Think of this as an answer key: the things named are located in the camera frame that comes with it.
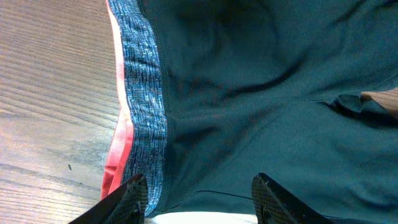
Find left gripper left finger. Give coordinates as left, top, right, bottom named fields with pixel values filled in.
left=70, top=174, right=148, bottom=224

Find black leggings with red waistband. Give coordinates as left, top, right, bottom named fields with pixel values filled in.
left=101, top=0, right=397, bottom=223

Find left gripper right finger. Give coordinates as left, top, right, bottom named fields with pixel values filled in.
left=251, top=173, right=333, bottom=224

